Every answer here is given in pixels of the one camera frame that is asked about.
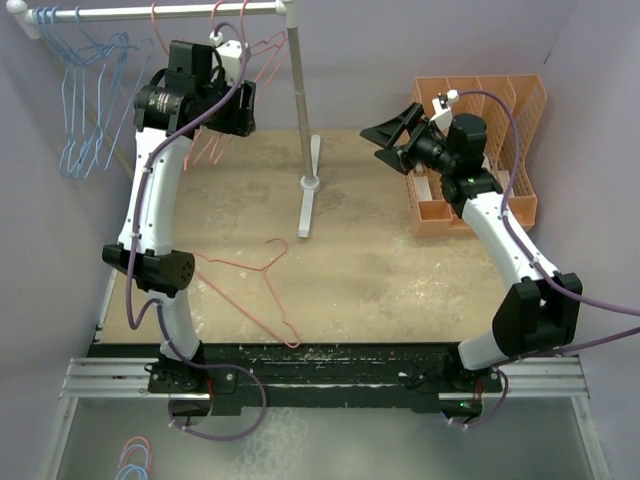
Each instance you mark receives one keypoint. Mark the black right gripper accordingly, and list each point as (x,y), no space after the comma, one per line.
(388,133)

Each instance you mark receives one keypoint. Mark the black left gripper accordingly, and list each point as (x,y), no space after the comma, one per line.
(241,122)

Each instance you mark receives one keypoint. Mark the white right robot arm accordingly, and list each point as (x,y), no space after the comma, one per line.
(535,315)

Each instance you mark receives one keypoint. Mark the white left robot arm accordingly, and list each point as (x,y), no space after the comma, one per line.
(144,250)

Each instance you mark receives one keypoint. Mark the orange plastic file organizer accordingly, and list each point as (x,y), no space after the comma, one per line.
(510,134)

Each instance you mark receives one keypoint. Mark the white clothes rack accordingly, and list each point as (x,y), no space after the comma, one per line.
(289,10)

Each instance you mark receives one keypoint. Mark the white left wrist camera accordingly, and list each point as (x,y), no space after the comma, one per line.
(227,58)

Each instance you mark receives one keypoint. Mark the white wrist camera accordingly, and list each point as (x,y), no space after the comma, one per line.
(227,58)
(442,106)

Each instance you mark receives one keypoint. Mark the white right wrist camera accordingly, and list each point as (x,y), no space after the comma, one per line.
(442,106)

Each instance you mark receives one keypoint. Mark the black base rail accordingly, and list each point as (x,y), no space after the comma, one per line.
(421,377)

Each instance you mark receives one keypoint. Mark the aluminium frame rail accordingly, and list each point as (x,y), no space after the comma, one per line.
(127,378)

